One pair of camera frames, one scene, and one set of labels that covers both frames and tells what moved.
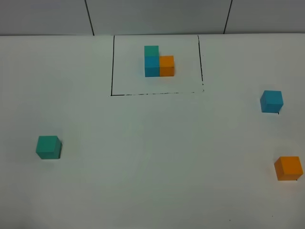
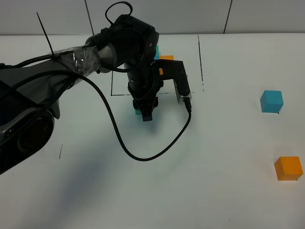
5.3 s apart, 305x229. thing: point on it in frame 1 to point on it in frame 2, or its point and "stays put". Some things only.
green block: [48, 147] to [137, 111]
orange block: [288, 168] stays put
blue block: [271, 101] stays put
